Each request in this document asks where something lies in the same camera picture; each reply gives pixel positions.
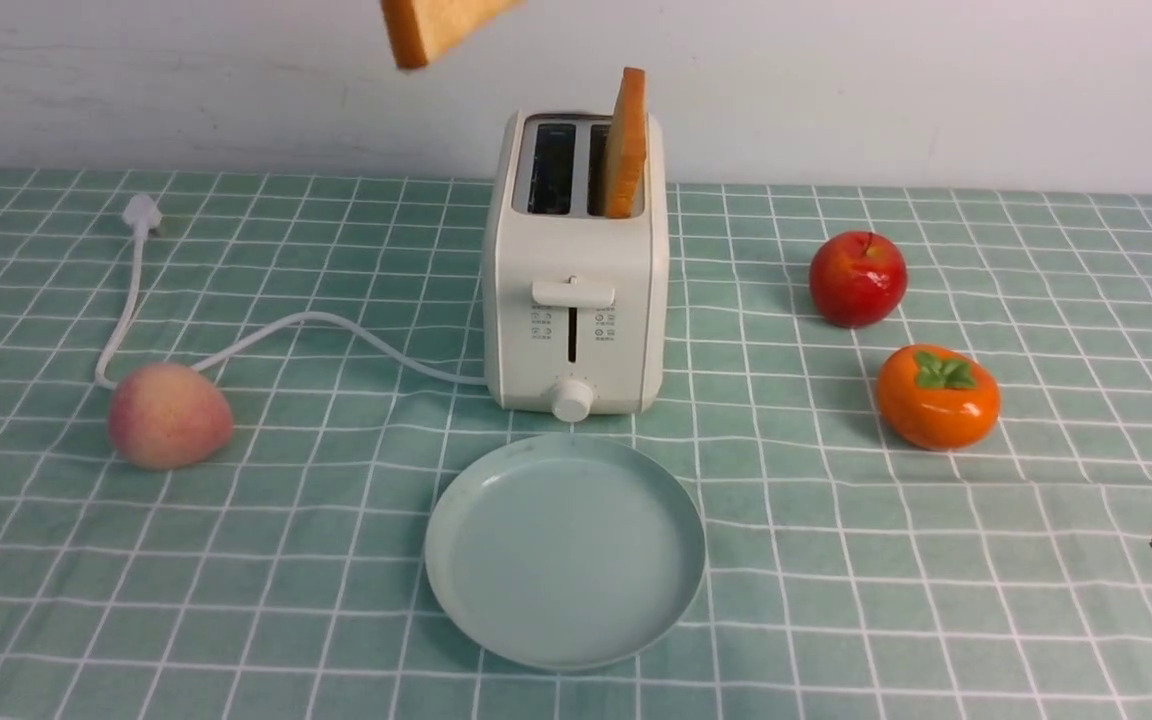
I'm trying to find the toast slice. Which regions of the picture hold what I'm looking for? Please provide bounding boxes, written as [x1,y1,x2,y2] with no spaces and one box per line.
[602,67,647,219]
[380,0,520,70]

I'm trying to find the orange persimmon with leaves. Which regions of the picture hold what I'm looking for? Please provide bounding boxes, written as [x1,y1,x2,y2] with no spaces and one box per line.
[874,344,1002,450]

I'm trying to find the red apple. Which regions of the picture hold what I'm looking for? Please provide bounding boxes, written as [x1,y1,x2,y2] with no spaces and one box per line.
[808,232,909,329]

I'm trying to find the light green round plate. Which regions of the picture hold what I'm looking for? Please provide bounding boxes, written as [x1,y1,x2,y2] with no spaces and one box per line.
[422,434,708,673]

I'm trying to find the white two-slot toaster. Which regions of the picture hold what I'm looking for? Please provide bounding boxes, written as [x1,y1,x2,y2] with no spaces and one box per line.
[480,109,670,423]

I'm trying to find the green checkered tablecloth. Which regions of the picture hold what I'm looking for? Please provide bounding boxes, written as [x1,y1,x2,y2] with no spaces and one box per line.
[0,168,1152,719]

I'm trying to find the pink peach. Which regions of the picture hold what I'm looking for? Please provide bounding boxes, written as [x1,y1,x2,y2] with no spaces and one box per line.
[106,363,234,471]

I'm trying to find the white power cord with plug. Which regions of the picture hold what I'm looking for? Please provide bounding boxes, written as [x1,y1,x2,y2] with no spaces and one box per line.
[94,195,488,392]

